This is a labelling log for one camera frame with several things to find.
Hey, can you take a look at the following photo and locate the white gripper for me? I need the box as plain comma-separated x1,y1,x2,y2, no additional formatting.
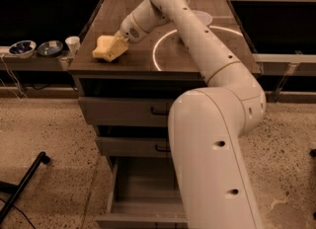
92,19,145,62

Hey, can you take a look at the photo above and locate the yellow sponge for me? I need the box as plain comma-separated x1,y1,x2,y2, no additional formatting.
95,36,114,53

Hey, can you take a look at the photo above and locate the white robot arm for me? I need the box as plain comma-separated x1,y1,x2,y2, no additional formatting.
93,0,266,229

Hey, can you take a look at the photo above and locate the grey three-drawer cabinet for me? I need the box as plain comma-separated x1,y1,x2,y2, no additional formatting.
68,0,262,229

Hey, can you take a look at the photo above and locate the top grey drawer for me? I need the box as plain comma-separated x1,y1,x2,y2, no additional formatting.
79,97,173,127

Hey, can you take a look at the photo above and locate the grey drawer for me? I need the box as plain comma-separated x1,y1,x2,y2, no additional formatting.
96,137,171,158
96,157,188,229
79,97,173,127

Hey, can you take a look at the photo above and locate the middle grey drawer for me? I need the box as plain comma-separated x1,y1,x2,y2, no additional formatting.
96,137,171,158

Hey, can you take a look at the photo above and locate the bottom grey drawer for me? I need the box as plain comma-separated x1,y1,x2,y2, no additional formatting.
96,157,188,229

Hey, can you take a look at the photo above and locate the white paper cup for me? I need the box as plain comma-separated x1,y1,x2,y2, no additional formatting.
65,37,80,55

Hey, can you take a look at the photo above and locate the low side shelf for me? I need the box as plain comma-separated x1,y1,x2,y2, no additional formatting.
0,46,73,72

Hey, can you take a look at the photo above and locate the dark blue plate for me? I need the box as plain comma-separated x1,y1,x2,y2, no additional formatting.
38,40,63,57

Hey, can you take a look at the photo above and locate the white bowl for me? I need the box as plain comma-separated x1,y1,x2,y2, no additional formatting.
193,10,212,27

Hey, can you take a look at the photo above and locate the blue patterned bowl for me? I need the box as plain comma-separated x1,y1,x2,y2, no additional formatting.
9,40,37,58

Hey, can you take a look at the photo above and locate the black stand leg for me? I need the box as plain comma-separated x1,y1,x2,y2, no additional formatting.
0,152,50,224

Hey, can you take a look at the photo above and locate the black drawer handle top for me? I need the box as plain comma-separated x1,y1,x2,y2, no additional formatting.
150,107,170,115

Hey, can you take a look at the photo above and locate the black drawer handle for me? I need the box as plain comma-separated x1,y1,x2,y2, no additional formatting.
155,144,171,153
150,107,170,115

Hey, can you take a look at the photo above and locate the black drawer handle middle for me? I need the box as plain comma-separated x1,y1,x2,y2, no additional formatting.
155,144,171,153

